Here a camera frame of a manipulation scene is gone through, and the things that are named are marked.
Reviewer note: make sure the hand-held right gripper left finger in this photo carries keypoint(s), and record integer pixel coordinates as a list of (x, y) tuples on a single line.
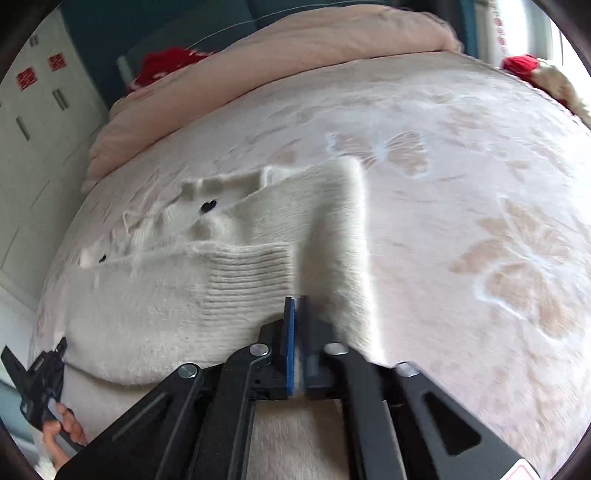
[(289, 346)]

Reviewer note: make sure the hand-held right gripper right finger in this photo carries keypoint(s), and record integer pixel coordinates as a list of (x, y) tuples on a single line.
[(315, 355)]

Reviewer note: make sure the person's left hand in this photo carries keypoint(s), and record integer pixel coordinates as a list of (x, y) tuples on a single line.
[(69, 424)]

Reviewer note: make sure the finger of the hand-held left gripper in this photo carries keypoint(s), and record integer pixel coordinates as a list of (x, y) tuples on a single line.
[(51, 364)]

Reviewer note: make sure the red pillow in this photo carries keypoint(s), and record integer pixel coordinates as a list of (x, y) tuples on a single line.
[(161, 64)]

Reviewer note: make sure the red cloth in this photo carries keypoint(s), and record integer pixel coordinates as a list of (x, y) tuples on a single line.
[(521, 64)]

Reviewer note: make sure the blue padded headboard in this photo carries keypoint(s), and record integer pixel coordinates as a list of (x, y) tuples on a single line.
[(207, 27)]

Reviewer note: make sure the cream knit sweater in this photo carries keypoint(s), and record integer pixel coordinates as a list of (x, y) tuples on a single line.
[(194, 295)]

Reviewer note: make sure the pink duvet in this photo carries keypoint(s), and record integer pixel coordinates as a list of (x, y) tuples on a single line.
[(323, 41)]

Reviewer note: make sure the bed with butterfly cover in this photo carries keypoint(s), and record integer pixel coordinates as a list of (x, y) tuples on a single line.
[(461, 184)]

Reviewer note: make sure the white wardrobe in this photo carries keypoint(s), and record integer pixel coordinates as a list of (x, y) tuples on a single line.
[(46, 152)]

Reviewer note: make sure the red paper door decal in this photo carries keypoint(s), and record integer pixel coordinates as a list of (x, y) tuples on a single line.
[(56, 61), (25, 78)]

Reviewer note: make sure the cream fluffy blanket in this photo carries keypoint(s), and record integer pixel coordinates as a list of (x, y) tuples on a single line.
[(561, 87)]

